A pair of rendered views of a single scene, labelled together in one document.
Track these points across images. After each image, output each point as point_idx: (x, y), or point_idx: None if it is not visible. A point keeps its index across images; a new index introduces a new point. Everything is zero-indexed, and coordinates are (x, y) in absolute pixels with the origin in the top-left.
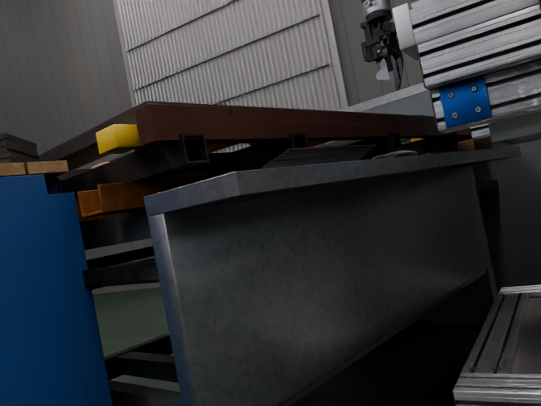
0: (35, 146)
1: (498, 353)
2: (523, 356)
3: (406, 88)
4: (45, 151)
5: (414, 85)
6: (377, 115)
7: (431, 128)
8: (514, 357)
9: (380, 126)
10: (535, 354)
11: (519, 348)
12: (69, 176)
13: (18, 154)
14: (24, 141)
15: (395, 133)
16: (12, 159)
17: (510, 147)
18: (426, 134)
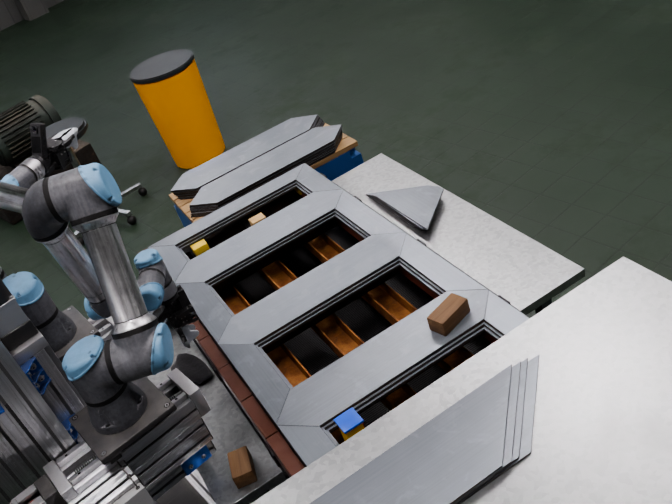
0: (216, 203)
1: (192, 473)
2: (189, 489)
3: (408, 400)
4: (232, 201)
5: (395, 408)
6: (200, 344)
7: (245, 411)
8: (187, 480)
9: (204, 351)
10: (185, 495)
11: (199, 495)
12: (303, 191)
13: (200, 211)
14: (206, 204)
15: (212, 367)
16: (192, 216)
17: (207, 487)
18: (240, 405)
